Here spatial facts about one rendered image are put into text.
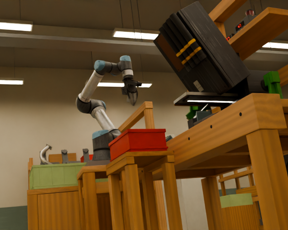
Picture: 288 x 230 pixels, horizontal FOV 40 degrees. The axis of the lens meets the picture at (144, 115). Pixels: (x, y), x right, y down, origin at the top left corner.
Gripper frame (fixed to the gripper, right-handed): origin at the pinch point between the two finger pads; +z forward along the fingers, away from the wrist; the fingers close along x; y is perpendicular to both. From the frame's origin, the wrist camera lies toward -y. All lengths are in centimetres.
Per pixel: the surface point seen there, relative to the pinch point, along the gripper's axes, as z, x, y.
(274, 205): 75, 28, -117
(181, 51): -12, 5, -61
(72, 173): 38, 26, 53
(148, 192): 62, 21, -31
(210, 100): 16, -12, -59
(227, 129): 42, 22, -98
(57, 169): 34, 36, 56
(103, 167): 42, 28, 4
